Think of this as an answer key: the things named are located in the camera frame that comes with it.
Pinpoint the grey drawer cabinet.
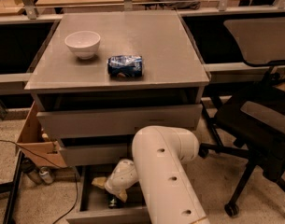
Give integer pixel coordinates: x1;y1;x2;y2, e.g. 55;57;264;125
26;11;208;140

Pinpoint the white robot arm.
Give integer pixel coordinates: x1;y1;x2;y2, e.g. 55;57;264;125
93;126;210;224

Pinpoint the cardboard box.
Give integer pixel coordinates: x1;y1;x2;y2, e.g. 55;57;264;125
17;103;66;168

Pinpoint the black office chair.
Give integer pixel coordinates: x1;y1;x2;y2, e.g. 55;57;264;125
199;17;285;217

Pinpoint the crushed blue can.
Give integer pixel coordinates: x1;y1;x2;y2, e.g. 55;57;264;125
107;55;143;77

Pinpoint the white bowl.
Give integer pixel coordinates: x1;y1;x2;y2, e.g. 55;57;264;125
64;31;101;60

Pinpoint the grey bottom drawer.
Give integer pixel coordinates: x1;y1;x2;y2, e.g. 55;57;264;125
65;160;194;224

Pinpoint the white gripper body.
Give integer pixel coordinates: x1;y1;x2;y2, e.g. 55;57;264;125
105;177;129;196

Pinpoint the dark bottle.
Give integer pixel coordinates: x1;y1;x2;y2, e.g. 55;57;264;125
21;158;42;185

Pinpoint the black cable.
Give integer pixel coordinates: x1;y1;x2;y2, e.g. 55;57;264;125
0;137;79;224

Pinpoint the grey drawer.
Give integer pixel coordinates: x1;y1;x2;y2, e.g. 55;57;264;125
65;160;194;224
37;105;202;139
58;139;192;168

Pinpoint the grey top drawer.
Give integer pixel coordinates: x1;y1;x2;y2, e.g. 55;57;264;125
37;105;202;139

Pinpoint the grey bottle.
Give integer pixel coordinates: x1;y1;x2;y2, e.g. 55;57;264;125
39;167;54;185

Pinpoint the black metal frame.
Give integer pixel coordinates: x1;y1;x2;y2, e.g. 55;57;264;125
0;150;25;224

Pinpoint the grey middle drawer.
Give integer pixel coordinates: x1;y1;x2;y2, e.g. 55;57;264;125
58;139;192;168

